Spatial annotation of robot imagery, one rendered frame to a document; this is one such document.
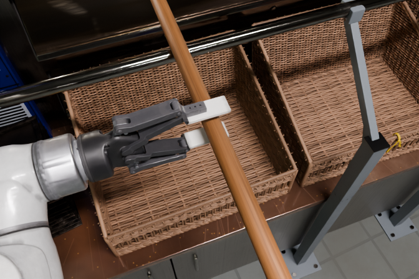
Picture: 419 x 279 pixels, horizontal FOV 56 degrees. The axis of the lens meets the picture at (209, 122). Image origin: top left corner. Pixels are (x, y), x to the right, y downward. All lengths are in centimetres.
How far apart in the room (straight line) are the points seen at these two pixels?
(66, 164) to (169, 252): 66
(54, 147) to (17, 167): 5
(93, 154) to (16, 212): 12
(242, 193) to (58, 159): 26
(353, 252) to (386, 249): 15
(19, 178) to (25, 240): 8
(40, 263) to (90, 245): 66
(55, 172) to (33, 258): 11
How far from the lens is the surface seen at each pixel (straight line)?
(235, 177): 57
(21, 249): 57
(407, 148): 144
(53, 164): 59
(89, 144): 59
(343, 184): 113
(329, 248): 186
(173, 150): 64
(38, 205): 61
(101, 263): 121
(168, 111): 57
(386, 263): 192
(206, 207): 109
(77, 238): 125
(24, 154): 61
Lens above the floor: 171
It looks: 55 degrees down
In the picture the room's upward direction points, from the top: straight up
